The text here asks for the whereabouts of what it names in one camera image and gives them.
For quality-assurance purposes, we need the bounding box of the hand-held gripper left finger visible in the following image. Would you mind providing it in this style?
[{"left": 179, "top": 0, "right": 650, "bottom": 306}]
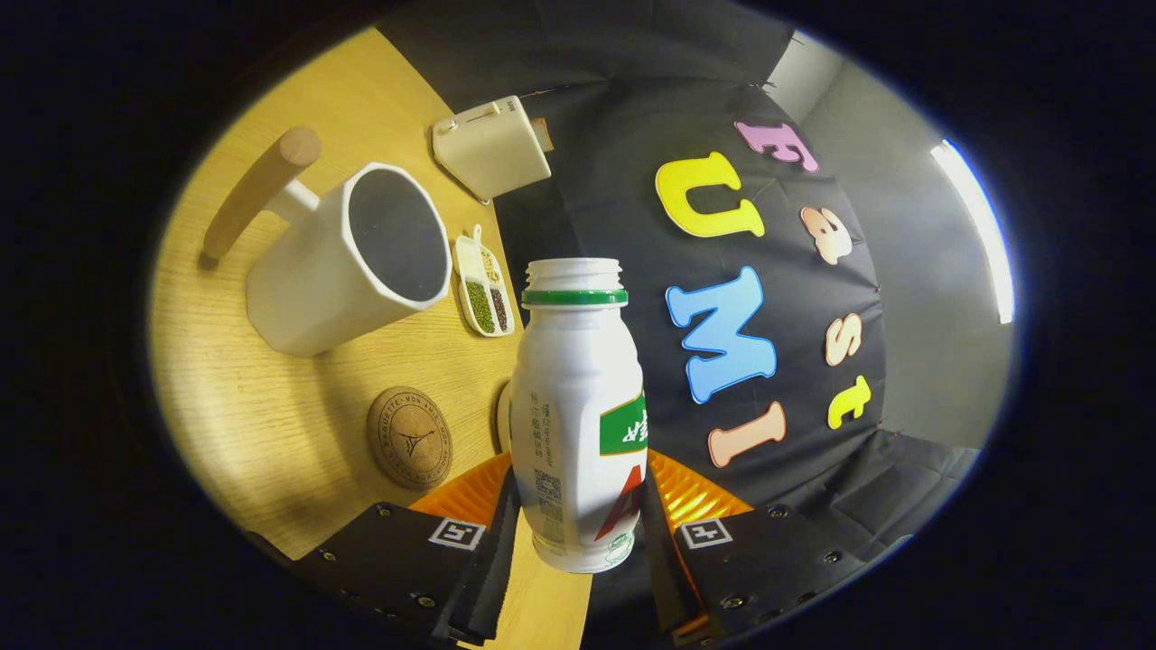
[{"left": 294, "top": 451, "right": 523, "bottom": 646}]

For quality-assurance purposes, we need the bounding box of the wooden table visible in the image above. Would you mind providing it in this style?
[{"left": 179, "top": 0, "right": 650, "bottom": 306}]
[{"left": 149, "top": 25, "right": 592, "bottom": 650}]

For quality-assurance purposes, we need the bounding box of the black backdrop cloth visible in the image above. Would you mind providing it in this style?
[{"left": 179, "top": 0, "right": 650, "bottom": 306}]
[{"left": 375, "top": 0, "right": 985, "bottom": 646}]

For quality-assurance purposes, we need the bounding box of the white juice bottle green label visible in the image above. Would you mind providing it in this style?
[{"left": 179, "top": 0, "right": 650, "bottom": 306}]
[{"left": 508, "top": 258, "right": 649, "bottom": 575}]

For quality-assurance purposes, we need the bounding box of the cream toaster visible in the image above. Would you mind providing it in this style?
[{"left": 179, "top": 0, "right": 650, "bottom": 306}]
[{"left": 432, "top": 95, "right": 554, "bottom": 204}]

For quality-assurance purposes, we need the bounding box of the round cork coaster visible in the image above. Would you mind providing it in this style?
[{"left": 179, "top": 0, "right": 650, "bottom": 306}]
[{"left": 366, "top": 386, "right": 454, "bottom": 491}]

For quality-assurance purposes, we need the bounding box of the divided white bean dish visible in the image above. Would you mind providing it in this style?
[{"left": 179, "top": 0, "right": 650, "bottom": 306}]
[{"left": 452, "top": 224, "right": 517, "bottom": 339}]

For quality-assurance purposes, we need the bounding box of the white cup wooden handle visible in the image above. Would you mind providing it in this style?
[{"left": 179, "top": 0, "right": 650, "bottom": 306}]
[{"left": 200, "top": 126, "right": 453, "bottom": 358}]

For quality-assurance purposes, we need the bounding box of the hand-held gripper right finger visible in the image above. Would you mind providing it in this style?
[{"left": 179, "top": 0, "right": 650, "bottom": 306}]
[{"left": 639, "top": 450, "right": 872, "bottom": 646}]

